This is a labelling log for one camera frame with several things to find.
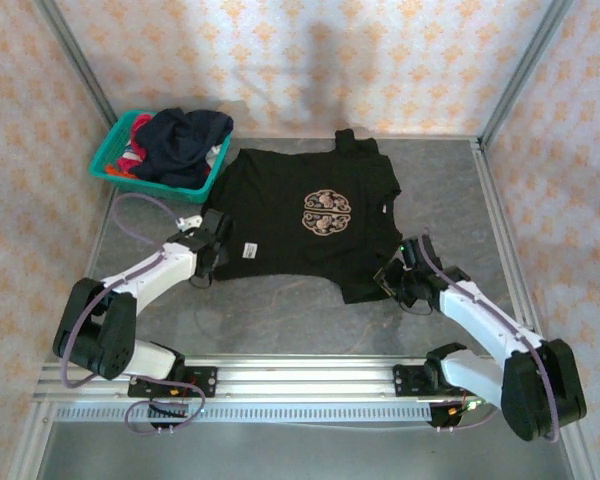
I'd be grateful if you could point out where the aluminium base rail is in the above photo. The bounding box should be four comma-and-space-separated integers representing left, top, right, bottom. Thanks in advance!
32, 352, 486, 404

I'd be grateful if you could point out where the red and pink garment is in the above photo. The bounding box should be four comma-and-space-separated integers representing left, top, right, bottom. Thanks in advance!
113, 113, 154, 174

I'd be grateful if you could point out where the teal plastic basket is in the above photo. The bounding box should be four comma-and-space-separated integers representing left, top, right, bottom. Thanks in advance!
88, 109, 233, 205

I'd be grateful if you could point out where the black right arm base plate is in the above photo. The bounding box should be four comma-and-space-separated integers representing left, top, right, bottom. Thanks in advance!
392, 363, 441, 400

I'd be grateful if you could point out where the aluminium frame post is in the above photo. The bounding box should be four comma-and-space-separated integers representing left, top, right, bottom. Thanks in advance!
32, 0, 119, 129
479, 0, 576, 146

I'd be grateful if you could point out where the navy blue garment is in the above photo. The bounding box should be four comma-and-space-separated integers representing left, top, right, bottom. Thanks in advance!
128, 106, 235, 190

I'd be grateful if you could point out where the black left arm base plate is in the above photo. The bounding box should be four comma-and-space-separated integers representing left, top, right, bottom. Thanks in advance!
128, 366, 219, 400

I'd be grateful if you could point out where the black t-shirt with embroidered emblem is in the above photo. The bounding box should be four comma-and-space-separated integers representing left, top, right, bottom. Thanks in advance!
207, 128, 404, 305

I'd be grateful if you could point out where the aluminium side frame rail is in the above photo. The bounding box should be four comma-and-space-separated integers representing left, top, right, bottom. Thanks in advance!
469, 137, 600, 480

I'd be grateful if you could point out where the grey slotted cable duct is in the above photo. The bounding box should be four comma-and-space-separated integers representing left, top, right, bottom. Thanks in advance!
54, 403, 434, 424

